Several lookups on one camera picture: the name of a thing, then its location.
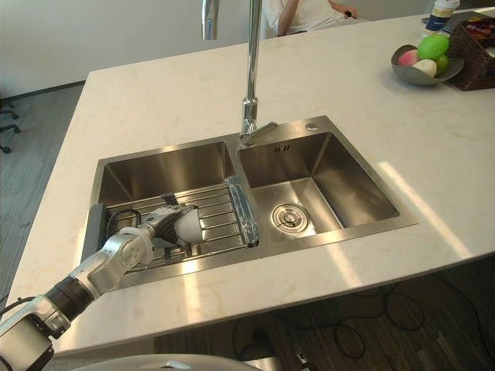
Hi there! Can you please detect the metal wire drying rack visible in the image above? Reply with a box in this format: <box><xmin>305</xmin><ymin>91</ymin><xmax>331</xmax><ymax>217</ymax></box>
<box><xmin>80</xmin><ymin>175</ymin><xmax>261</xmax><ymax>276</ymax></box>

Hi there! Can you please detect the white cup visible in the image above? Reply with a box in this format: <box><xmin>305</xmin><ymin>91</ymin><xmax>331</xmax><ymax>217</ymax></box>
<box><xmin>173</xmin><ymin>208</ymin><xmax>203</xmax><ymax>245</ymax></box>

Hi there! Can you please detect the bright green fruit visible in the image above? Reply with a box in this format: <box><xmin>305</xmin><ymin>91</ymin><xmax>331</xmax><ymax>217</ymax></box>
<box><xmin>417</xmin><ymin>33</ymin><xmax>451</xmax><ymax>61</ymax></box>

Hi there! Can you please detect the brown wicker basket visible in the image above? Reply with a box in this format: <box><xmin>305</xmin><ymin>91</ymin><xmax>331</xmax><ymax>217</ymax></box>
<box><xmin>444</xmin><ymin>18</ymin><xmax>495</xmax><ymax>92</ymax></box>

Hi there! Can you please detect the stainless steel double sink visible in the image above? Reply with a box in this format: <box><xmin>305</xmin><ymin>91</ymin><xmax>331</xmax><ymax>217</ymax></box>
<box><xmin>80</xmin><ymin>115</ymin><xmax>421</xmax><ymax>289</ymax></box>

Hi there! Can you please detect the grey fruit bowl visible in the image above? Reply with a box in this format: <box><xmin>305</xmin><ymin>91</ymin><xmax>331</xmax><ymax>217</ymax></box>
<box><xmin>391</xmin><ymin>44</ymin><xmax>465</xmax><ymax>87</ymax></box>

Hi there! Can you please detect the person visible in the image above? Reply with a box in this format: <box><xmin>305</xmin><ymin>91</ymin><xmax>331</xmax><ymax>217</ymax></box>
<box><xmin>265</xmin><ymin>0</ymin><xmax>360</xmax><ymax>38</ymax></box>

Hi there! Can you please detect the pale white fruit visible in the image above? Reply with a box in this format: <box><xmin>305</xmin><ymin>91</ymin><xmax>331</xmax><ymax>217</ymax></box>
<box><xmin>411</xmin><ymin>59</ymin><xmax>439</xmax><ymax>78</ymax></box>

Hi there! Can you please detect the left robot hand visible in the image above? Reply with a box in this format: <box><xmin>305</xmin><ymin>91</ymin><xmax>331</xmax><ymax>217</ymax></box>
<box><xmin>138</xmin><ymin>192</ymin><xmax>201</xmax><ymax>250</ymax></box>

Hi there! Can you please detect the pink peach fruit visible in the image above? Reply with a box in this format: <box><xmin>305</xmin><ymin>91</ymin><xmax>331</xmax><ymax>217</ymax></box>
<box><xmin>398</xmin><ymin>49</ymin><xmax>422</xmax><ymax>69</ymax></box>

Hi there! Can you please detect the chrome kitchen faucet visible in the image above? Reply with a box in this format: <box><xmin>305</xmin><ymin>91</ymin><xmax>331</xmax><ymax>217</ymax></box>
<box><xmin>200</xmin><ymin>0</ymin><xmax>279</xmax><ymax>147</ymax></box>

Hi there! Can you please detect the round sink drain strainer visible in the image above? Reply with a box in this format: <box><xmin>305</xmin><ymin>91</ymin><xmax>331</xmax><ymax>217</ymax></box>
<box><xmin>270</xmin><ymin>203</ymin><xmax>309</xmax><ymax>233</ymax></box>

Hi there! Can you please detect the black office chair base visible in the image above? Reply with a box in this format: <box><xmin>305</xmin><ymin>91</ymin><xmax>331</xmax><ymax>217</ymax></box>
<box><xmin>0</xmin><ymin>89</ymin><xmax>22</xmax><ymax>155</ymax></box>

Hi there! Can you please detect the blue white bottle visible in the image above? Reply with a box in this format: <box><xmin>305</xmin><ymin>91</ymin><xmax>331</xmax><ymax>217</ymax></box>
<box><xmin>424</xmin><ymin>0</ymin><xmax>461</xmax><ymax>35</ymax></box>

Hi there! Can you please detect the dark green apple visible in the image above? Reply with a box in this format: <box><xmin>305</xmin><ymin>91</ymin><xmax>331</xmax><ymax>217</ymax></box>
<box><xmin>434</xmin><ymin>54</ymin><xmax>451</xmax><ymax>77</ymax></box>

